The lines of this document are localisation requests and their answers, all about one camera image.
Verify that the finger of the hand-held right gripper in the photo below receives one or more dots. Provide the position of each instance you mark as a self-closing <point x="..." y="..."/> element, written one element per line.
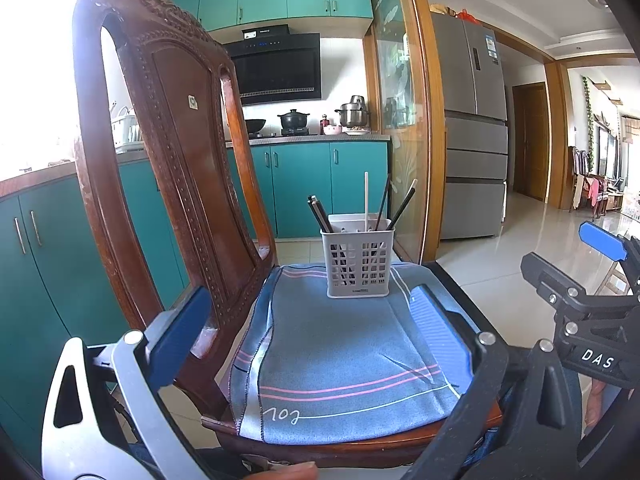
<point x="550" y="275"/>
<point x="602" y="240"/>

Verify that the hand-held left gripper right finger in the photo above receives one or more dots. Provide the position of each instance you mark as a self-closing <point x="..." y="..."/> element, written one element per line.
<point x="445" y="340"/>

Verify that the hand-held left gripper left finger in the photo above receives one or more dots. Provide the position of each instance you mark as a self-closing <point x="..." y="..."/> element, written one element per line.
<point x="180" y="330"/>

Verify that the white plastic utensil basket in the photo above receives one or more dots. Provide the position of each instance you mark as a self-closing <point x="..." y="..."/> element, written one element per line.
<point x="357" y="291"/>

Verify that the white chopstick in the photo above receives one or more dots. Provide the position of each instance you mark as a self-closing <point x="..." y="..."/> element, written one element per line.
<point x="367" y="200"/>

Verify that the dark brown chopstick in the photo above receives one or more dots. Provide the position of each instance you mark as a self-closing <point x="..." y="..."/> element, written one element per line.
<point x="322" y="212"/>

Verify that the person's left hand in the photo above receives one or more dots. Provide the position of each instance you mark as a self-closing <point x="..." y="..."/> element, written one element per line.
<point x="292" y="471"/>

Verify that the chairs draped with clothes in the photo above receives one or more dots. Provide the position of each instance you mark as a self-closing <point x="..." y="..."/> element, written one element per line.
<point x="595" y="185"/>

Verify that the blue striped towel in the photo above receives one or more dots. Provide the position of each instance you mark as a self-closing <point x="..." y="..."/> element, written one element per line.
<point x="350" y="350"/>

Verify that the green vine garland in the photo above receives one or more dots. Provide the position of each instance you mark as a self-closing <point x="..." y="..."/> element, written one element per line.
<point x="590" y="120"/>

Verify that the wooden door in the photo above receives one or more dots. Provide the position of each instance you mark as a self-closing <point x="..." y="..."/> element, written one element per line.
<point x="530" y="140"/>

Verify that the silver refrigerator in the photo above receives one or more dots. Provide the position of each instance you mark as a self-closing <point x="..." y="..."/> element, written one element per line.
<point x="470" y="160"/>

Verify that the teal kitchen base cabinets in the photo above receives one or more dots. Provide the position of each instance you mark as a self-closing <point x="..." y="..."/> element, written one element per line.
<point x="300" y="185"/>

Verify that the carved wooden chair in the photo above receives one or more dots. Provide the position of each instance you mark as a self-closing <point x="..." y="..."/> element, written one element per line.
<point x="180" y="125"/>

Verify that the white dish rack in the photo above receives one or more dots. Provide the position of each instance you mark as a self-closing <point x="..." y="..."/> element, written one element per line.
<point x="125" y="130"/>

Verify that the wood-framed glass sliding door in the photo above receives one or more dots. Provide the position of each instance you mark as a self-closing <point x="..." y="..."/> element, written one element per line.
<point x="424" y="110"/>

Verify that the black wok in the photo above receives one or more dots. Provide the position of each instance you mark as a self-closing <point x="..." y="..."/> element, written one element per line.
<point x="255" y="125"/>

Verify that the gas stove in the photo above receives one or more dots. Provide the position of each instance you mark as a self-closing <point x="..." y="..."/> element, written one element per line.
<point x="295" y="133"/>

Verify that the pink bowl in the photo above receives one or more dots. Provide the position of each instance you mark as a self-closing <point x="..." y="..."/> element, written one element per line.
<point x="332" y="130"/>

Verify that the black clay pot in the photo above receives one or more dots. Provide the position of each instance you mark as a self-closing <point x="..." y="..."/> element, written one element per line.
<point x="294" y="120"/>

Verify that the stainless steel stock pot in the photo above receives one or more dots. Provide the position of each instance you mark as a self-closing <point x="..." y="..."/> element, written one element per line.
<point x="352" y="115"/>

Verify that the small stainless steel pot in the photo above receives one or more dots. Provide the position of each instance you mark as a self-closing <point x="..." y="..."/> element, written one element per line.
<point x="357" y="100"/>

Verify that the orange bag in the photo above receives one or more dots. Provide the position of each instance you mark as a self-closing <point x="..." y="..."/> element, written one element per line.
<point x="466" y="16"/>

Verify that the black range hood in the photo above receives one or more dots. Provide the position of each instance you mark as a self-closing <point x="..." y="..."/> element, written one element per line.
<point x="275" y="70"/>

